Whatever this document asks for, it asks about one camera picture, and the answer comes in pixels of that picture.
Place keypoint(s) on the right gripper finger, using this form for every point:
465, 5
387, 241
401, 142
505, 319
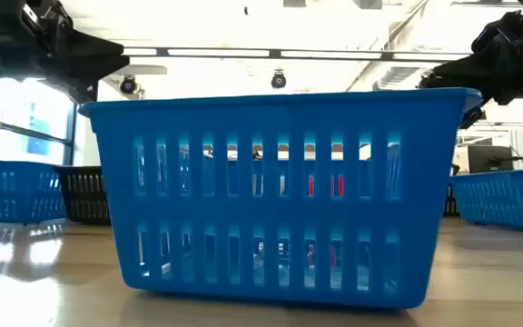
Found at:
475, 118
466, 75

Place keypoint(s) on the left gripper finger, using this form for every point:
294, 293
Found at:
84, 91
98, 59

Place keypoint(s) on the black slotted plastic basket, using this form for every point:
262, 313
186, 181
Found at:
80, 170

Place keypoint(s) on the black ceiling spotlight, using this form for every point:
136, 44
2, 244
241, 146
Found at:
128, 85
279, 80

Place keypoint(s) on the black computer monitor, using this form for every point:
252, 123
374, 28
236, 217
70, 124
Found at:
488, 159

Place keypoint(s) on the long ceiling light bar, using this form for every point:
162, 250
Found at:
220, 52

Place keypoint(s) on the black window frame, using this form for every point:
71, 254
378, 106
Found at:
70, 136

